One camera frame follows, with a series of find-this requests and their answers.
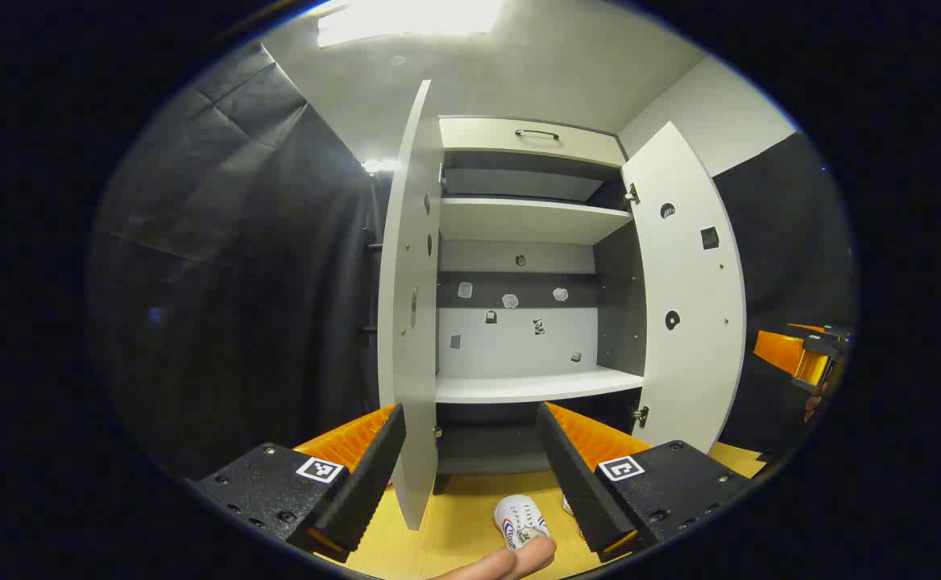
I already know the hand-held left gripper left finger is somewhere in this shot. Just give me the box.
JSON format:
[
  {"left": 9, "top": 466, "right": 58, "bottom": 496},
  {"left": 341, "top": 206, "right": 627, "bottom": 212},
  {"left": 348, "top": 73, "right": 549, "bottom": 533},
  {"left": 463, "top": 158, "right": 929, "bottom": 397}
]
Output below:
[{"left": 187, "top": 403, "right": 408, "bottom": 564}]

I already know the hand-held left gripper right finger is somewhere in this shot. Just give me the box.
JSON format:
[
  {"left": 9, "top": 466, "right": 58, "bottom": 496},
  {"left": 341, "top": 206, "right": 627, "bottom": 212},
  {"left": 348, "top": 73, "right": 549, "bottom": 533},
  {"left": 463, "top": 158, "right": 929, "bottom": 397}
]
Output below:
[{"left": 535, "top": 401, "right": 755, "bottom": 564}]

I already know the white canvas shoe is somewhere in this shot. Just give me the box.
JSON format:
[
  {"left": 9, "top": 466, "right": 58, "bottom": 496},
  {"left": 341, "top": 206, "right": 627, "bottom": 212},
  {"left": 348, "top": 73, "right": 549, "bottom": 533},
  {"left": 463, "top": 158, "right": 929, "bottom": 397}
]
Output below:
[{"left": 493, "top": 495, "right": 552, "bottom": 553}]

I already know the white shoe cabinet door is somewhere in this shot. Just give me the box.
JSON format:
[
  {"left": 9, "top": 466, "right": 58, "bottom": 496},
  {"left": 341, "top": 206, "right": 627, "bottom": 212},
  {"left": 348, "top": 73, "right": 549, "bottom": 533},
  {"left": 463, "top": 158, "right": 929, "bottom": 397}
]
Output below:
[
  {"left": 622, "top": 121, "right": 748, "bottom": 454},
  {"left": 378, "top": 79, "right": 445, "bottom": 531}
]

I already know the white shoe cabinet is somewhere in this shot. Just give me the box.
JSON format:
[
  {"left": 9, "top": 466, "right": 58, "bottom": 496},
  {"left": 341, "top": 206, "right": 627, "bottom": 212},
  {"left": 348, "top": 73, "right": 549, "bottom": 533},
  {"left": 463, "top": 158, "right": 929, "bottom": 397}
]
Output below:
[{"left": 436, "top": 115, "right": 649, "bottom": 496}]

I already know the white cabinet drawer front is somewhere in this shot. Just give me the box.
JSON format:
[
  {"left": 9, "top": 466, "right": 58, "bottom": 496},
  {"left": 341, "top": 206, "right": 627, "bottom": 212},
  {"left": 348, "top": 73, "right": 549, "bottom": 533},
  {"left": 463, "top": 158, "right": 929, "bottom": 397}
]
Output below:
[{"left": 438, "top": 117, "right": 626, "bottom": 168}]

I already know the black backdrop cloth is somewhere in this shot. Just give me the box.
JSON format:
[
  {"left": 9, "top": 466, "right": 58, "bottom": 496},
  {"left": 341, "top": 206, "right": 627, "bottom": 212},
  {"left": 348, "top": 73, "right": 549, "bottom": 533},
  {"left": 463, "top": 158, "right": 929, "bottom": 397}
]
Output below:
[{"left": 88, "top": 40, "right": 858, "bottom": 484}]

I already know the ceiling light panel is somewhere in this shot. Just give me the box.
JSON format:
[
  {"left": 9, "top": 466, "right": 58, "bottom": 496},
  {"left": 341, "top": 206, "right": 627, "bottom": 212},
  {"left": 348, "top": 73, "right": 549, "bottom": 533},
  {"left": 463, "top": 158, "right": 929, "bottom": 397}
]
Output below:
[{"left": 317, "top": 0, "right": 505, "bottom": 48}]

